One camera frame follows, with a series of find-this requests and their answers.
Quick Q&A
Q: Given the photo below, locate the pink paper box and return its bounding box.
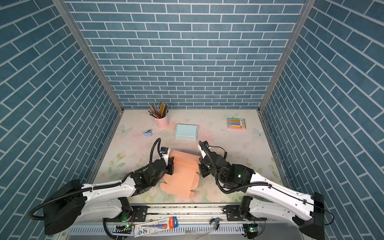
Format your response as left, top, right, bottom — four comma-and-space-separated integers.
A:
160, 151, 200, 199

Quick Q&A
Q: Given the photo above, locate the light blue paper box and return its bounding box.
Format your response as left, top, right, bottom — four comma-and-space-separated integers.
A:
175, 124, 198, 141

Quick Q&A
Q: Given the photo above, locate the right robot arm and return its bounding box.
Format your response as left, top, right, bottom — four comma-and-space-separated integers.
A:
199, 145, 326, 240

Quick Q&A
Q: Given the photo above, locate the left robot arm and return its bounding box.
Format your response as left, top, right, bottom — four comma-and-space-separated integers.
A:
28, 158, 174, 235

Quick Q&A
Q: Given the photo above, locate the pink pencil bucket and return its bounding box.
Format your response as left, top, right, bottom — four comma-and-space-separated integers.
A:
154, 116, 170, 129

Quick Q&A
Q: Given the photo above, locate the red blue white package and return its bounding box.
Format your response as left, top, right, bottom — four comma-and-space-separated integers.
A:
134, 217, 179, 238

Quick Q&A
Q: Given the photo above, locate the small metal clip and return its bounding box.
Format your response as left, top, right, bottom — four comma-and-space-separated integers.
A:
210, 217, 222, 231

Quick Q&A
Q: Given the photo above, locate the pack of coloured markers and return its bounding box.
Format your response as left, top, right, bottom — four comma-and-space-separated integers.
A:
227, 118, 246, 130

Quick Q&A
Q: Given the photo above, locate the bundle of coloured pencils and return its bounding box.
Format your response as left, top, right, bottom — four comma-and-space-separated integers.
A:
148, 102, 169, 119

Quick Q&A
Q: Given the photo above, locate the left black corrugated cable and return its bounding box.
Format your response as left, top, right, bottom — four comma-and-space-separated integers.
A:
27, 137, 163, 221

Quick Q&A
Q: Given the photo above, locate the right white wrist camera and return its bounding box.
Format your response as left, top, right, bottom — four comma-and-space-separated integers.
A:
198, 141, 212, 163

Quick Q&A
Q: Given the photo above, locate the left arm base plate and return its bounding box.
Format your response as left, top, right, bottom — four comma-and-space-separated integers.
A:
106, 205, 149, 223

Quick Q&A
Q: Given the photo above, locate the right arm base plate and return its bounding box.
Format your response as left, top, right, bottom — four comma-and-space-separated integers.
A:
223, 204, 267, 222

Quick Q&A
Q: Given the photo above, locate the aluminium mounting rail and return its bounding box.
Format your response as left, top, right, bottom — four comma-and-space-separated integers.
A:
52, 202, 319, 240

